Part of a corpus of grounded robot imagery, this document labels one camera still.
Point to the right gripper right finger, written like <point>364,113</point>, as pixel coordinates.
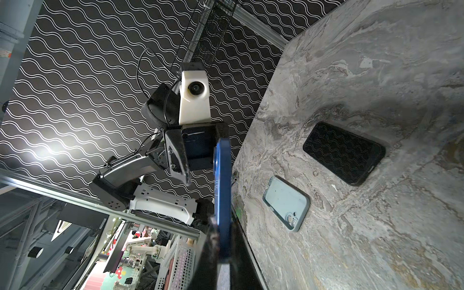
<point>244,274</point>

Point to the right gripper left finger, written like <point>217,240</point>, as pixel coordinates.
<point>206,273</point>

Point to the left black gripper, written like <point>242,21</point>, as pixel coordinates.
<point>191,147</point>

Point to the blue phone case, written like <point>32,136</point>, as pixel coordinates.
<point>222,166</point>

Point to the light green phone case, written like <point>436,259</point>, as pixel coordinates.
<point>287,202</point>

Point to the black phone case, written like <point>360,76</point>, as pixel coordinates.
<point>344,154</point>

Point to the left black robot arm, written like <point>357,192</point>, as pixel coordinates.
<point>122,185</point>

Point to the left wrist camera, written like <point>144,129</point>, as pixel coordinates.
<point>194,94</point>

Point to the black wire basket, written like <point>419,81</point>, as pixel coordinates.
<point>210,20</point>

